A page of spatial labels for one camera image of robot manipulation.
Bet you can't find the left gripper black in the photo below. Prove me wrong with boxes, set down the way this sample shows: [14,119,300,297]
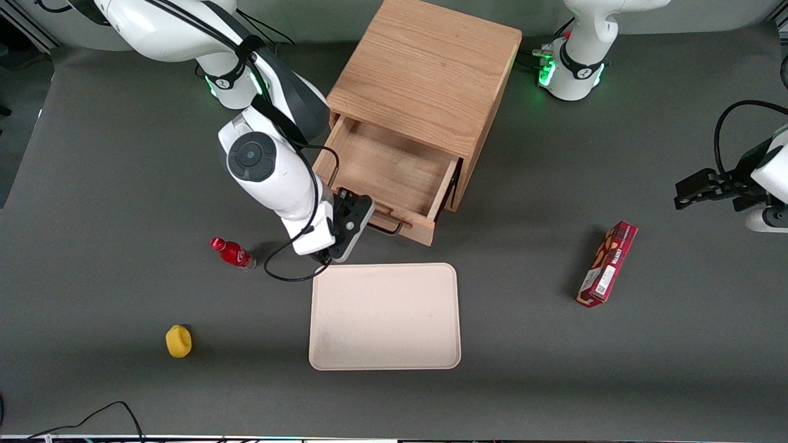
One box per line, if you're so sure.
[674,169,768,212]

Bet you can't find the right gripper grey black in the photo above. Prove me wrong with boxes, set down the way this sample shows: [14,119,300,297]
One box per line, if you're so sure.
[331,190,377,264]

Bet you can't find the black metal drawer handle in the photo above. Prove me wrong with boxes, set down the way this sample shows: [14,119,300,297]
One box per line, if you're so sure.
[368,212,413,236]

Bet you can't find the wooden drawer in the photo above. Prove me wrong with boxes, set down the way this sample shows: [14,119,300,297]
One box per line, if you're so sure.
[313,114,464,247]

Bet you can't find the light wooden drawer cabinet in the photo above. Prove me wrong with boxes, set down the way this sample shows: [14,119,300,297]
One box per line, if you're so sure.
[326,0,523,213]

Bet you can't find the beige plastic tray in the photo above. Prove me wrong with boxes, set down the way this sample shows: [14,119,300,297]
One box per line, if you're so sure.
[308,263,462,371]

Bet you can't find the small red soda bottle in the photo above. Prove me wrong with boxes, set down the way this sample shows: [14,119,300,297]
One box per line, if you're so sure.
[211,237,257,270]

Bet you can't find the red tartan shortbread box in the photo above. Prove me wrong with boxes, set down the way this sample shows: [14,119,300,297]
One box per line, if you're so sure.
[576,221,638,308]

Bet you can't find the yellow toy fruit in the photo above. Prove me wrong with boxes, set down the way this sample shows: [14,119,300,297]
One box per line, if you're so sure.
[165,324,193,359]

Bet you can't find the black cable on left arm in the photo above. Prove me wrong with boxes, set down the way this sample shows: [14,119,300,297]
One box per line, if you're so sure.
[714,100,788,180]

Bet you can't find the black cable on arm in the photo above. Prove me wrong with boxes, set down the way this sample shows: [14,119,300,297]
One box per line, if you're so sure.
[263,140,336,283]
[714,100,788,180]

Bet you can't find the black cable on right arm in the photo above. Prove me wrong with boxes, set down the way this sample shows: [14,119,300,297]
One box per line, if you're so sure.
[263,140,336,283]

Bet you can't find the cables at left arm base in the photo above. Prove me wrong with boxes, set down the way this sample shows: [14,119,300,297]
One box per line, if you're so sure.
[522,44,556,70]

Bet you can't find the black cable at table edge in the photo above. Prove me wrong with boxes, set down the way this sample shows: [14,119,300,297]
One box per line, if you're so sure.
[0,401,146,443]

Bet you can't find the aluminium frame profile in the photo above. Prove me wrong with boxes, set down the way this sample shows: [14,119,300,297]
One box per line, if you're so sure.
[0,0,59,56]

